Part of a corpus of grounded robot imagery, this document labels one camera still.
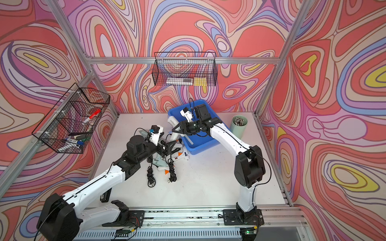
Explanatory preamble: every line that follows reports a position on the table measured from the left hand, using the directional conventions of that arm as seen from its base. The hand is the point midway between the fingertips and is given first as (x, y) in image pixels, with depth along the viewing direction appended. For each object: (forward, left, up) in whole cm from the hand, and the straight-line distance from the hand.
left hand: (170, 137), depth 76 cm
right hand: (+4, -3, -2) cm, 5 cm away
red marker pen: (+9, +41, +6) cm, 43 cm away
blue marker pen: (-7, +42, +5) cm, 42 cm away
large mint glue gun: (+9, -1, +2) cm, 9 cm away
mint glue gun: (-2, +10, -22) cm, 24 cm away
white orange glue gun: (+3, -2, -24) cm, 24 cm away
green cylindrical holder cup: (+15, -40, -8) cm, 43 cm away
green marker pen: (-3, +41, +2) cm, 41 cm away
